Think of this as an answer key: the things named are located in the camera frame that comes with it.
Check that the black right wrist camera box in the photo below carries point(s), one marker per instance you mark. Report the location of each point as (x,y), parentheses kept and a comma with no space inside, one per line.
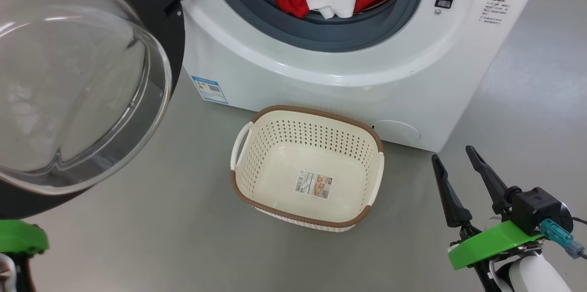
(536,207)

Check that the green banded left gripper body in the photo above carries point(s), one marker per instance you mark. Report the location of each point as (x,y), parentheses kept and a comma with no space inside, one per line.
(20,237)

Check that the white washing machine body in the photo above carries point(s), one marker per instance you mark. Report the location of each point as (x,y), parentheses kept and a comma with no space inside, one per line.
(321,81)

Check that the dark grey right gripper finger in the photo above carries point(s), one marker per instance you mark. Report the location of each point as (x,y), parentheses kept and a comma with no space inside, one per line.
(454,205)
(493,186)

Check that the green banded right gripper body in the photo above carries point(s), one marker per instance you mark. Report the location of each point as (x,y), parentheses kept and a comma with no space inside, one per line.
(490,241)

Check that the blue energy label sticker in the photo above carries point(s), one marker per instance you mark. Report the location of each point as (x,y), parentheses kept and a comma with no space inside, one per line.
(210,89)

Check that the black glass washing machine door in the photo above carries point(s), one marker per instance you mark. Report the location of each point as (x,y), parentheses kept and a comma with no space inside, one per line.
(82,85)

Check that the cream perforated laundry basket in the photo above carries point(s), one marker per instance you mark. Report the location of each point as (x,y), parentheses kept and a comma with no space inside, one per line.
(257,163)

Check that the round filter cover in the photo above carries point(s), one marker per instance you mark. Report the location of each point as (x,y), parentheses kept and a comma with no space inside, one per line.
(396,130)

